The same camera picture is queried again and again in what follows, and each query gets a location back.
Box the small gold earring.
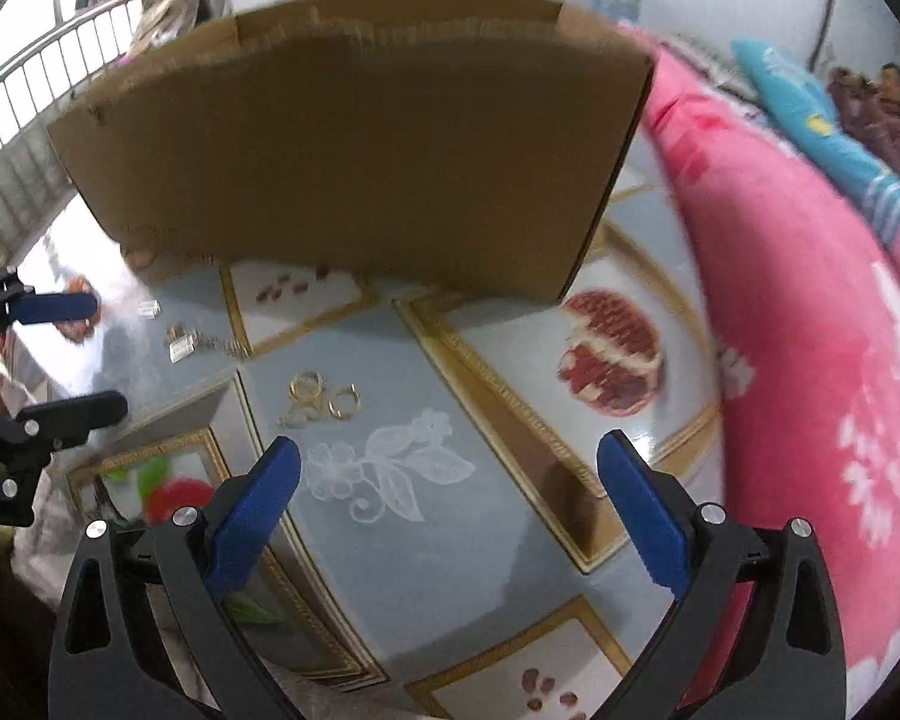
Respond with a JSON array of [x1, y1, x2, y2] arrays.
[[277, 401, 323, 431]]

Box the metal railing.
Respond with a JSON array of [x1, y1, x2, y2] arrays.
[[0, 0, 155, 190]]

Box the blue patterned pillow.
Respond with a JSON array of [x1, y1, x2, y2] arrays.
[[730, 37, 900, 242]]

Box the black wall cable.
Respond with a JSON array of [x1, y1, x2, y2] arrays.
[[810, 0, 845, 70]]

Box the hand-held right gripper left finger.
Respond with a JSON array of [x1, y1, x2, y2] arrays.
[[47, 435, 303, 720]]

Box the woven straw items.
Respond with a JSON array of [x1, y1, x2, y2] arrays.
[[130, 0, 212, 55]]

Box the pink floral blanket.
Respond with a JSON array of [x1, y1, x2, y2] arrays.
[[640, 36, 900, 720]]

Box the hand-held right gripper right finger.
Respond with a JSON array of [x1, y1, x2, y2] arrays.
[[596, 429, 848, 720]]

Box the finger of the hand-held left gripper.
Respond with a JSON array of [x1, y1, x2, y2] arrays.
[[0, 268, 100, 350], [0, 390, 131, 527]]

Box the fruit print tablecloth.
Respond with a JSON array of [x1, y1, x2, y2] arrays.
[[0, 142, 730, 720]]

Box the brown cardboard box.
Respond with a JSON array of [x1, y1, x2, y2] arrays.
[[47, 0, 656, 307]]

